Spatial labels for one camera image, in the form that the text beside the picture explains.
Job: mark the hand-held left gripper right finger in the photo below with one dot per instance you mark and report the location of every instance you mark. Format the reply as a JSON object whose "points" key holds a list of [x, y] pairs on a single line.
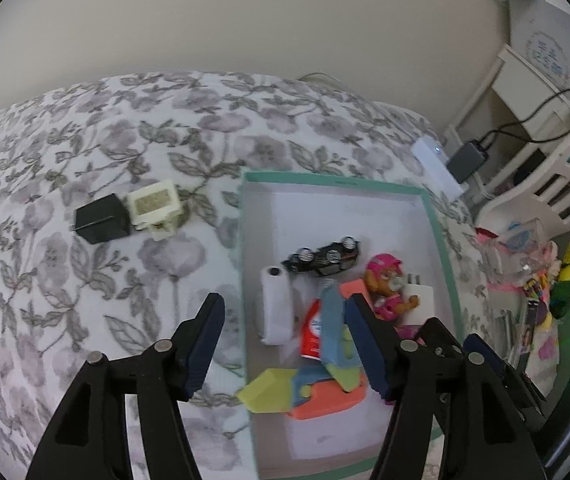
{"points": [[367, 350]]}

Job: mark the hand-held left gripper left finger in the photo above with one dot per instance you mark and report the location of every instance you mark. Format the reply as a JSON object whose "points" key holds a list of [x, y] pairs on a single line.
{"points": [[205, 345]]}

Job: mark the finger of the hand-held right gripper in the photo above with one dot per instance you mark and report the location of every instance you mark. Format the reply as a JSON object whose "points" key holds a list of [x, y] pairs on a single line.
{"points": [[437, 334], [485, 355]]}

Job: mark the white charger plug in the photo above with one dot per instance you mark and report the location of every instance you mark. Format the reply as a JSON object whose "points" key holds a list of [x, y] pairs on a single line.
{"points": [[421, 305]]}

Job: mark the glue stick red label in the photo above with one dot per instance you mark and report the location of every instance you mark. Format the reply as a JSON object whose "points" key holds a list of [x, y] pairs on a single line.
{"points": [[312, 332]]}

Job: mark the pink pup figure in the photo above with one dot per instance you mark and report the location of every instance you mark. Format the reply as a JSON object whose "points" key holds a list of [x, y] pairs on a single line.
{"points": [[387, 287]]}

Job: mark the orange yellow-green toy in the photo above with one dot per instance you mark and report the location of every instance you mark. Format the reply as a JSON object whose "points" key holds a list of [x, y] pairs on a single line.
{"points": [[265, 390]]}

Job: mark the white webcam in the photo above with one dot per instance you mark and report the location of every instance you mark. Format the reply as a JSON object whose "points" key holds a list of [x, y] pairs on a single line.
{"points": [[276, 310]]}

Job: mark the black toy car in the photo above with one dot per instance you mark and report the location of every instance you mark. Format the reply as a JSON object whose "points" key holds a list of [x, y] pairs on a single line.
{"points": [[322, 258]]}

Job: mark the teal rimmed white tray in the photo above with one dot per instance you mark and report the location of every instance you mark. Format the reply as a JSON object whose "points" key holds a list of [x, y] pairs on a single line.
{"points": [[325, 210]]}

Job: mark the black packet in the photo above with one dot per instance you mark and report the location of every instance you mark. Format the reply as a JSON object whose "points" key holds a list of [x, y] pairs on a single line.
{"points": [[528, 327]]}

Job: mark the clear plastic bag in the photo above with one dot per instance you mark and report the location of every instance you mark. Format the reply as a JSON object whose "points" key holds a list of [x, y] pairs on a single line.
{"points": [[515, 250]]}

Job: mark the cream plastic clip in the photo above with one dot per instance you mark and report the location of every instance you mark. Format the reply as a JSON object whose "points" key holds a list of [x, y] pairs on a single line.
{"points": [[155, 205]]}

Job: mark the black charger plug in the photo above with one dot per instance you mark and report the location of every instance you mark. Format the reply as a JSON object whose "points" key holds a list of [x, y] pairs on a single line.
{"points": [[102, 222]]}

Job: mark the white power strip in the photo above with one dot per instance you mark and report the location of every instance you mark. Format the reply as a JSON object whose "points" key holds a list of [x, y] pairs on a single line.
{"points": [[435, 162]]}

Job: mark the white plastic chair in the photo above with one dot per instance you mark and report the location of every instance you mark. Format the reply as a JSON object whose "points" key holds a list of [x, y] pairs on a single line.
{"points": [[565, 160]]}

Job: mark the grey floral blanket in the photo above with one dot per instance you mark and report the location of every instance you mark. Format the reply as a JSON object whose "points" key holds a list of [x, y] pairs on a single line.
{"points": [[65, 135]]}

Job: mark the pale blue printed board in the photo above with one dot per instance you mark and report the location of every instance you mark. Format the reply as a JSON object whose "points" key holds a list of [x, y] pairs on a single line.
{"points": [[550, 35]]}

